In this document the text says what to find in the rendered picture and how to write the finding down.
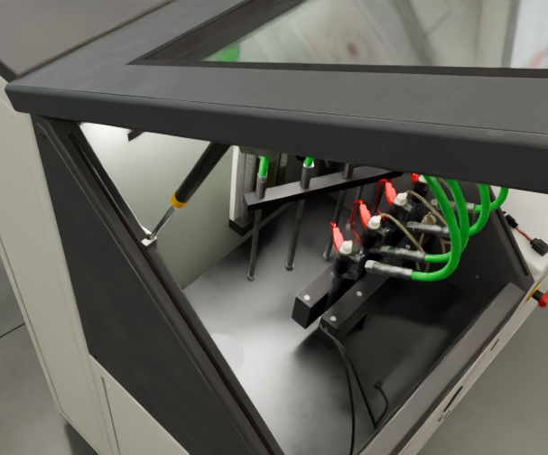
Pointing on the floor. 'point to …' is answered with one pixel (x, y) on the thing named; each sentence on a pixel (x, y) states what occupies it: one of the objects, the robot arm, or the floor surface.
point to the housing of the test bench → (36, 181)
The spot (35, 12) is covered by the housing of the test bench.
